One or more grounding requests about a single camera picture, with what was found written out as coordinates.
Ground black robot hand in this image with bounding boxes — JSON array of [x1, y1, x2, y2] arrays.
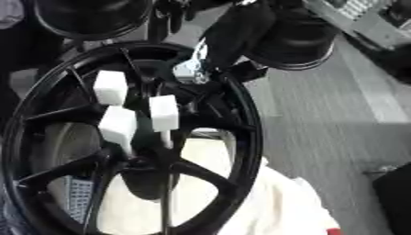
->
[[172, 0, 278, 85]]

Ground grey perforated crate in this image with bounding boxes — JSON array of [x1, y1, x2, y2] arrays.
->
[[62, 175, 100, 225]]

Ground grey metal shelf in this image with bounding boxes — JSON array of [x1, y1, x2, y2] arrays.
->
[[303, 0, 411, 50]]

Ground black spoked wheel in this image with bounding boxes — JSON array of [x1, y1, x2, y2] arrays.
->
[[0, 40, 265, 235]]

